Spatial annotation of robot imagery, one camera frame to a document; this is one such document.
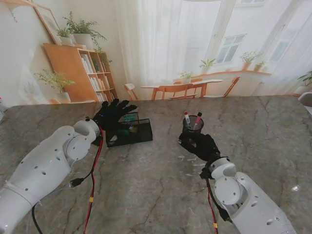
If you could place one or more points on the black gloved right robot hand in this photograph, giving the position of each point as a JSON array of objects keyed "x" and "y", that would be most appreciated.
[{"x": 202, "y": 146}]

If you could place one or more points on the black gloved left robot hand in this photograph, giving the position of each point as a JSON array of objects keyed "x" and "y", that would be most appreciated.
[{"x": 109, "y": 117}]

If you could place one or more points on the black mesh pen cup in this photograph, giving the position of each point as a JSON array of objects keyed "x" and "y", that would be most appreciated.
[{"x": 201, "y": 126}]

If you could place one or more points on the pink marker with black cap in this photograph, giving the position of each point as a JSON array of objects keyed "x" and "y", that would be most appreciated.
[{"x": 198, "y": 120}]

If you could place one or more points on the gold binder clip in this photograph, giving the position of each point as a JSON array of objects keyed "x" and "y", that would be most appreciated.
[{"x": 133, "y": 130}]

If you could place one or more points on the white marker with red caps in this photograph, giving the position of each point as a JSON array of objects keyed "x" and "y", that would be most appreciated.
[{"x": 187, "y": 119}]

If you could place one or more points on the black mesh desk organizer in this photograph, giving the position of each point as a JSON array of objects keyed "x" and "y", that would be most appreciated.
[{"x": 143, "y": 136}]

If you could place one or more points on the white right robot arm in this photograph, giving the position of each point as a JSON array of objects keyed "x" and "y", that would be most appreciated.
[{"x": 231, "y": 192}]

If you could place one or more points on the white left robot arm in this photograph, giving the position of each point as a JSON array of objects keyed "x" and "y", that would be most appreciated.
[{"x": 44, "y": 165}]

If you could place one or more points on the printed room scene backdrop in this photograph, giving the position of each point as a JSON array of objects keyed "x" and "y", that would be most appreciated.
[{"x": 170, "y": 36}]

